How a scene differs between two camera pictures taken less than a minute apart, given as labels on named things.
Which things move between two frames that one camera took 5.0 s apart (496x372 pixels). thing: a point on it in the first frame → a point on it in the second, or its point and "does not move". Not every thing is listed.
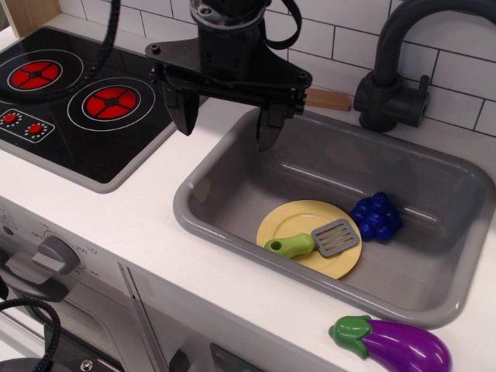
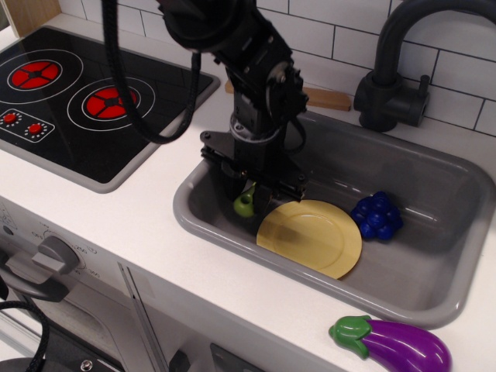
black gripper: (229, 58) → (266, 163)
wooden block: (328, 99) does not move
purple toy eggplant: (393, 346) does not move
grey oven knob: (57, 254) does not move
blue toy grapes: (376, 217) does not move
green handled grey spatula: (333, 239) → (243, 204)
